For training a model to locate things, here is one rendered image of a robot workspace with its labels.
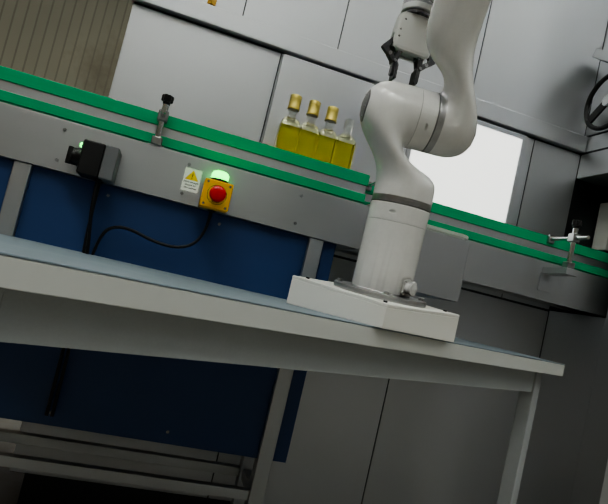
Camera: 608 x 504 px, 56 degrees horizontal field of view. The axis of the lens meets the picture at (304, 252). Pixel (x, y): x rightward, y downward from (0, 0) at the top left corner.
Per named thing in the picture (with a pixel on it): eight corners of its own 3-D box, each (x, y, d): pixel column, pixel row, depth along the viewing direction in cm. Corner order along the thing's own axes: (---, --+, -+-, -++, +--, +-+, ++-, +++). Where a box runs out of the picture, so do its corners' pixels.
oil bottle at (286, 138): (281, 192, 167) (298, 123, 168) (285, 190, 161) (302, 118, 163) (263, 187, 166) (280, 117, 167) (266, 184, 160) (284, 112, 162)
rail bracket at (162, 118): (163, 149, 143) (176, 99, 143) (163, 144, 135) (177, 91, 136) (147, 145, 142) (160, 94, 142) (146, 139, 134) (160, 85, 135)
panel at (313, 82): (503, 230, 199) (522, 138, 201) (508, 230, 196) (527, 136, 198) (256, 159, 177) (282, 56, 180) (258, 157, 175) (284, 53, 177)
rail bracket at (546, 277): (545, 292, 181) (559, 224, 182) (584, 296, 164) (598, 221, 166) (533, 289, 180) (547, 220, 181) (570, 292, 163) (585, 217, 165)
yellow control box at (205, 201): (223, 216, 144) (230, 188, 145) (227, 214, 137) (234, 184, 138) (196, 209, 143) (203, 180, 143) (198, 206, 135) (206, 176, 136)
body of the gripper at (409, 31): (428, 26, 147) (419, 67, 146) (393, 13, 145) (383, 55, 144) (442, 14, 140) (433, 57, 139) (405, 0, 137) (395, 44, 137)
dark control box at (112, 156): (113, 187, 138) (122, 154, 138) (111, 183, 130) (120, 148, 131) (78, 178, 136) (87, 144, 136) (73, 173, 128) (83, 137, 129)
